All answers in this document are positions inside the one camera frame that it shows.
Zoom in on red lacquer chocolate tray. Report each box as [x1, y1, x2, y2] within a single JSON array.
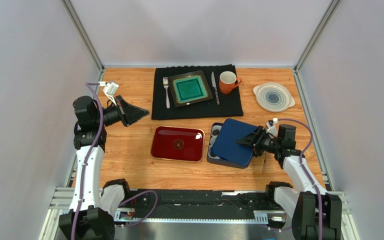
[[150, 126, 205, 163]]

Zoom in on orange ceramic mug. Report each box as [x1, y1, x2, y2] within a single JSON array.
[[219, 71, 242, 95]]

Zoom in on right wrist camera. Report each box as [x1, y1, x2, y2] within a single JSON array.
[[266, 117, 279, 137]]

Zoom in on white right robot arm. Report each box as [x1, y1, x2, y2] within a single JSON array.
[[236, 119, 343, 240]]

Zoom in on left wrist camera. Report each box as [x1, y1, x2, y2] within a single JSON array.
[[97, 80, 119, 105]]

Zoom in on dark round chocolate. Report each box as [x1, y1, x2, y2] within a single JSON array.
[[212, 129, 220, 136]]

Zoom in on aluminium frame rail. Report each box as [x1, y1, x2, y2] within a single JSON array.
[[49, 187, 360, 240]]

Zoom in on white paper cup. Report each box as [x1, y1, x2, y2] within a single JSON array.
[[208, 150, 217, 159], [211, 125, 222, 137], [209, 136, 217, 148]]

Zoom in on silver fork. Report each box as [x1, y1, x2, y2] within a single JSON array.
[[163, 77, 171, 109]]

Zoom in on teal square plate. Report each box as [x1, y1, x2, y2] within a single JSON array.
[[167, 70, 214, 107]]

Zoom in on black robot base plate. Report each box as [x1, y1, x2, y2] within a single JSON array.
[[99, 188, 298, 221]]

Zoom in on metal serving tongs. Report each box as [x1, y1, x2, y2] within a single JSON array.
[[261, 157, 267, 174]]

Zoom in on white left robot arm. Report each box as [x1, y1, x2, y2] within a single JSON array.
[[58, 95, 150, 240]]

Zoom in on silver table knife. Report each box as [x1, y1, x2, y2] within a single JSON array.
[[211, 72, 220, 105]]

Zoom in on dark blue box lid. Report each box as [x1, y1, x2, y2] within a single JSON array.
[[210, 118, 260, 168]]

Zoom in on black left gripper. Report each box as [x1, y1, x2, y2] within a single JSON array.
[[93, 95, 149, 128]]

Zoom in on dark blue box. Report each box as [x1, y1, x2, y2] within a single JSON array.
[[206, 122, 253, 170]]

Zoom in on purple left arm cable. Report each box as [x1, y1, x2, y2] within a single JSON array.
[[70, 82, 158, 240]]

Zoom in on white round lid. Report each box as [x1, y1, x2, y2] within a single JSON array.
[[252, 82, 296, 113]]

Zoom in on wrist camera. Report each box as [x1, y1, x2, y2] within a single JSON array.
[[266, 117, 279, 137], [97, 80, 119, 105]]

